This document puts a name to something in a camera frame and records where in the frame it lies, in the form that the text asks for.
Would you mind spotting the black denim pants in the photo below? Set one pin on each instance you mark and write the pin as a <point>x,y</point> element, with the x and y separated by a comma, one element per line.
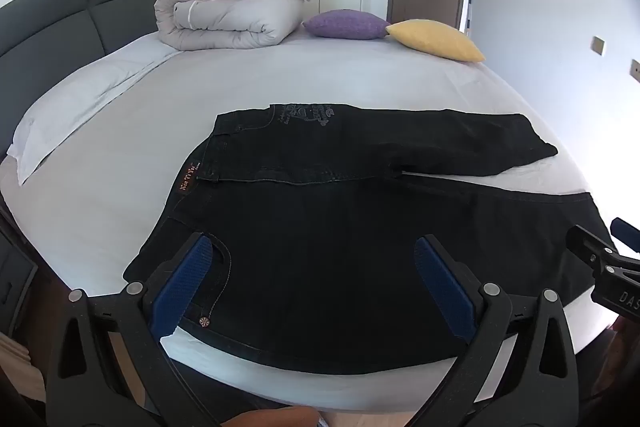
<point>325,257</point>

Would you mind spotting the bed with white sheet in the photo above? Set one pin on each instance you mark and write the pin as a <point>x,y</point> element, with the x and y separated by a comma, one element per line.
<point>350,77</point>

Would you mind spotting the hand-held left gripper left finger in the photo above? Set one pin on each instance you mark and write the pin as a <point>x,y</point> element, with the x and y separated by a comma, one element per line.
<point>185,287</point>

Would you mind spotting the grey wall socket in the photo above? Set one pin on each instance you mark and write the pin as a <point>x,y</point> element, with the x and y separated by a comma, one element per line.
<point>636,71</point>
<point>598,45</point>

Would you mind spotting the white pillow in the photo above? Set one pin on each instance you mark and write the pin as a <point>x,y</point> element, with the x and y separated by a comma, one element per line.
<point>75,107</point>

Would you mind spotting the folded beige and white duvet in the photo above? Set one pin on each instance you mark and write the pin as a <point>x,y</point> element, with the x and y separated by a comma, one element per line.
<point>220,12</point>

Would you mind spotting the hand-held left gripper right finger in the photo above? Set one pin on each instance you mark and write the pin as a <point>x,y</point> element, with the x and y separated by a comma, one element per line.
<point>445,292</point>

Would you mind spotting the yellow cushion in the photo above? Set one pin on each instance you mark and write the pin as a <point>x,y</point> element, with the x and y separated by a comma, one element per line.
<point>435,39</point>

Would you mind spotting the dark grey padded headboard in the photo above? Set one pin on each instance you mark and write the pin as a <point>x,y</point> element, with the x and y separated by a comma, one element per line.
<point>50,12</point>

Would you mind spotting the purple cushion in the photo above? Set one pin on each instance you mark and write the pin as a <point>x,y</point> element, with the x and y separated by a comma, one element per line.
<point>345,24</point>

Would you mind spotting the dark nightstand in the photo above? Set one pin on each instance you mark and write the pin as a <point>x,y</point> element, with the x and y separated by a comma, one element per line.
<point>15,282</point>

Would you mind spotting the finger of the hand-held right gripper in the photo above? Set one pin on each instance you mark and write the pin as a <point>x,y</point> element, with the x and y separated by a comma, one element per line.
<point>592,247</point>
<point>627,234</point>

